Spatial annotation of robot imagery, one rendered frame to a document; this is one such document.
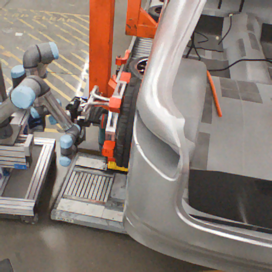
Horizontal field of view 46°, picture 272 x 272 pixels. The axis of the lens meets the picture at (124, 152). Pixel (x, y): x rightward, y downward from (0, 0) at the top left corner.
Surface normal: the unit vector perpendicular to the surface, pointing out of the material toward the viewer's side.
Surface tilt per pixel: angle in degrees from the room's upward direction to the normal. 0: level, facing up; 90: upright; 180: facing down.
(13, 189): 0
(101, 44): 90
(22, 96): 85
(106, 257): 0
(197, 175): 0
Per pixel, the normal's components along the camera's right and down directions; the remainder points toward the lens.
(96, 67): -0.18, 0.65
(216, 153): 0.02, -0.47
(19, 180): 0.08, -0.74
